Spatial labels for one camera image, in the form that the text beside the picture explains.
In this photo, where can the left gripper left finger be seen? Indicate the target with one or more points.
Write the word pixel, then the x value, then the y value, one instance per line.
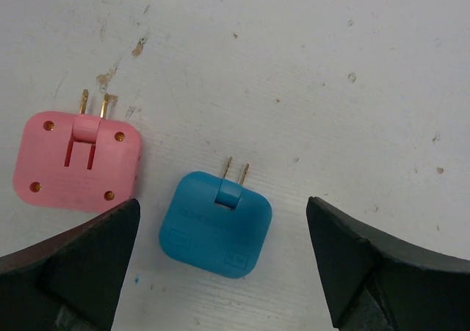
pixel 71 281

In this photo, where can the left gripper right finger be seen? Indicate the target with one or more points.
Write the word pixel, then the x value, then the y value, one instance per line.
pixel 375 281

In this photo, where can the pink plug adapter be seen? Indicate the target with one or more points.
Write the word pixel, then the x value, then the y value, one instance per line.
pixel 81 162

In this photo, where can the blue plug adapter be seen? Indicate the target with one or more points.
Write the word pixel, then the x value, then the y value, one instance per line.
pixel 215 224

